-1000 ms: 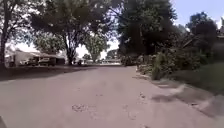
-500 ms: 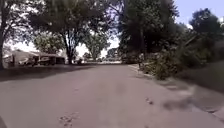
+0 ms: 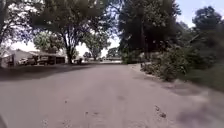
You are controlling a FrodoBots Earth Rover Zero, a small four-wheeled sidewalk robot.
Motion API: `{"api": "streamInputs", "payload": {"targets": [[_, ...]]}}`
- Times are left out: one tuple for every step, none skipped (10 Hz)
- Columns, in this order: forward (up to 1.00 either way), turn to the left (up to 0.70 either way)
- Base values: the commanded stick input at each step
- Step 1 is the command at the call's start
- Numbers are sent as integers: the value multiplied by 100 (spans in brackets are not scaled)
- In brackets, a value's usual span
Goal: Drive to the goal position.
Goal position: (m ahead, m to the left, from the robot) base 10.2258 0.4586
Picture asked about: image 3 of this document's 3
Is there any small light green tree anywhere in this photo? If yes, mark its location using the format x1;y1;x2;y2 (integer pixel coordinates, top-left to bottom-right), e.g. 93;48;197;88
81;31;111;61

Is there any grey asphalt road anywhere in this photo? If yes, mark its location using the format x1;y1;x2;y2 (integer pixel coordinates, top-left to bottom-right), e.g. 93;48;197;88
0;63;224;128

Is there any large broad tree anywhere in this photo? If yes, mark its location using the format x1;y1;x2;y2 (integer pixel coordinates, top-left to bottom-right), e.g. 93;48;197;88
28;0;118;65

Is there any big dark tree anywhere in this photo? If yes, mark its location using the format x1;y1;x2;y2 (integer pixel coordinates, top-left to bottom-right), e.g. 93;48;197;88
116;0;183;65

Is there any row of bushes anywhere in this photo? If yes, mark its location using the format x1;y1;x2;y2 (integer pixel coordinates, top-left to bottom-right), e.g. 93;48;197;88
139;44;201;83

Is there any pale car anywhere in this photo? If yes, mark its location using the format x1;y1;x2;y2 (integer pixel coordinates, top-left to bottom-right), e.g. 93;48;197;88
18;58;30;66

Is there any pale house with carport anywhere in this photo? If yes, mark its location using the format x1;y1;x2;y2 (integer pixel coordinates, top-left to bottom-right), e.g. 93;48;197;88
0;48;67;68

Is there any grass lawn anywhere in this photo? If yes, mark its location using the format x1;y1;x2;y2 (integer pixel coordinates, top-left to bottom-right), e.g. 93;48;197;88
179;63;224;93

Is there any tall dark tree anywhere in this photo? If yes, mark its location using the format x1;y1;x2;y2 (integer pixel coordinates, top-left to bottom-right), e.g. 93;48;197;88
189;5;224;62

